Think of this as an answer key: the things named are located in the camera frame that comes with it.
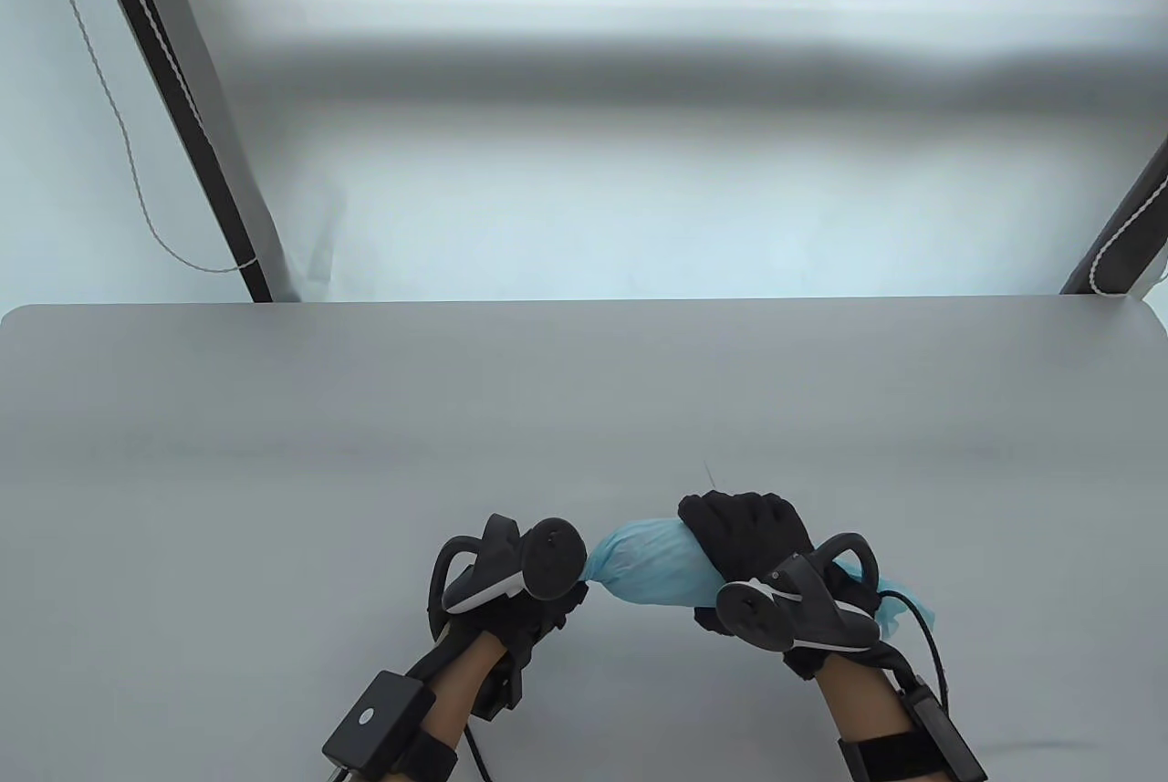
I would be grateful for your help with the person's left forearm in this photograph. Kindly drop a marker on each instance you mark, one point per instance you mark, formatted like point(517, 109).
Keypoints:
point(461, 682)

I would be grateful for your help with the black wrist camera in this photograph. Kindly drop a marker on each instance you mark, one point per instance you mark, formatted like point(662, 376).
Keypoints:
point(502, 691)

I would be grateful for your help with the person's right hand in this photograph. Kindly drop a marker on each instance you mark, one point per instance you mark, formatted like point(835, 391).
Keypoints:
point(748, 536)

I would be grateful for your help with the person's right forearm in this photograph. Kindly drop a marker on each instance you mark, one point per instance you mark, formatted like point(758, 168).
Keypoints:
point(858, 700)

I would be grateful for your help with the black and white controller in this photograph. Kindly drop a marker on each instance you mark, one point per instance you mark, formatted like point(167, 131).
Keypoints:
point(803, 613)
point(552, 563)

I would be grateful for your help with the black wrist sensor box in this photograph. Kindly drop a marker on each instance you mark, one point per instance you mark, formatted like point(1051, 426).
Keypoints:
point(374, 718)
point(944, 732)

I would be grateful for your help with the dark metal frame pole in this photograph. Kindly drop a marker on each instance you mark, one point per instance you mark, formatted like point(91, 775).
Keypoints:
point(1127, 234)
point(182, 88)

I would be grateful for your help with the person's left hand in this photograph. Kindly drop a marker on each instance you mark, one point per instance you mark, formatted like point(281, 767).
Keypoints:
point(538, 618)

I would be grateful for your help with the light blue gift wrapping paper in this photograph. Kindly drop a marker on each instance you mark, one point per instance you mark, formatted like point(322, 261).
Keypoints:
point(652, 568)

